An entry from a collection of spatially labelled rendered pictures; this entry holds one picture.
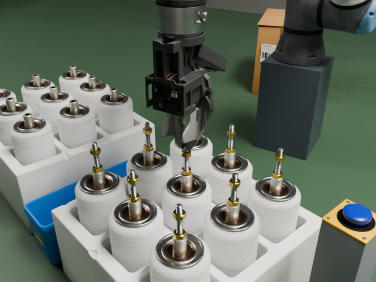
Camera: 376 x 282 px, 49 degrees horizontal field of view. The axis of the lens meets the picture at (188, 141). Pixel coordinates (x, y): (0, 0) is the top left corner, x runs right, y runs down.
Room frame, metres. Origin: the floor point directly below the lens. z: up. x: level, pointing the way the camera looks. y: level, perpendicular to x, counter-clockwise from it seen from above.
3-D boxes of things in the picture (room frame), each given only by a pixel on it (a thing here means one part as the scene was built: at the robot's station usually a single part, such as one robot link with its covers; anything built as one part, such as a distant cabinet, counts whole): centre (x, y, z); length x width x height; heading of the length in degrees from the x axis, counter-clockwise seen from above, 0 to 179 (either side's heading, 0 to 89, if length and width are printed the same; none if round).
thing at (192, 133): (0.61, 0.00, 0.38); 0.06 x 0.03 x 0.09; 150
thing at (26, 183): (1.04, 0.37, 0.09); 0.39 x 0.39 x 0.18; 40
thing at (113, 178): (0.64, 0.17, 0.25); 0.08 x 0.08 x 0.01
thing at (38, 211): (0.79, 0.23, 0.06); 0.30 x 0.11 x 0.12; 131
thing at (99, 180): (0.64, 0.17, 0.26); 0.02 x 0.02 x 0.03
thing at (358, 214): (0.46, -0.25, 0.32); 0.04 x 0.04 x 0.02
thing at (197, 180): (0.63, 0.00, 0.25); 0.08 x 0.08 x 0.01
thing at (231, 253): (0.54, -0.08, 0.16); 0.10 x 0.10 x 0.18
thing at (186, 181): (0.63, 0.00, 0.26); 0.02 x 0.02 x 0.03
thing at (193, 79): (0.61, 0.01, 0.49); 0.09 x 0.08 x 0.12; 150
